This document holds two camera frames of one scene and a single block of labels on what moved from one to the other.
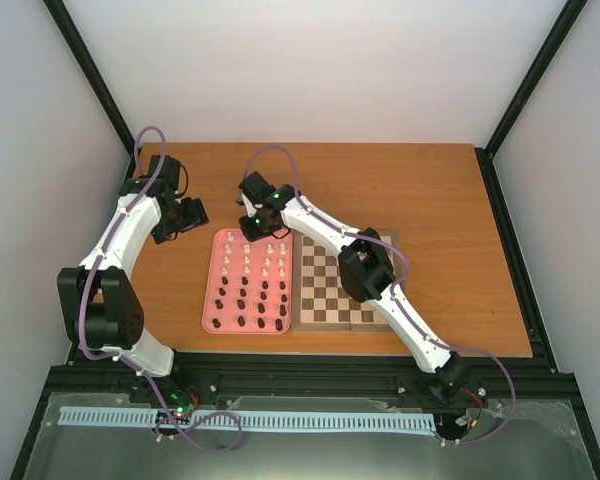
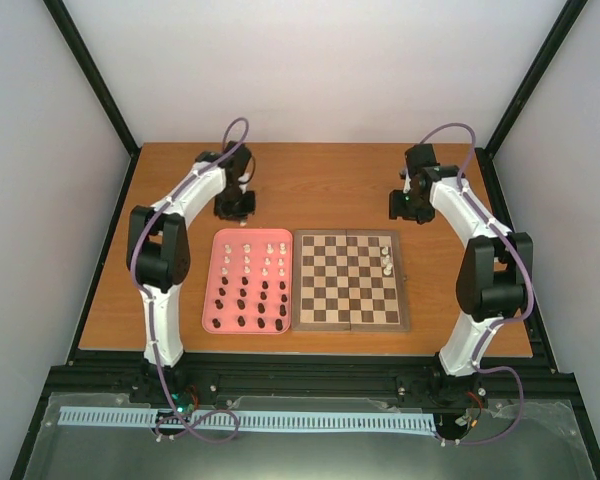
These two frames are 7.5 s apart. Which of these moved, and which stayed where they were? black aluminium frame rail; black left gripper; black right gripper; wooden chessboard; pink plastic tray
Moved: black right gripper; black left gripper
Stayed: wooden chessboard; pink plastic tray; black aluminium frame rail
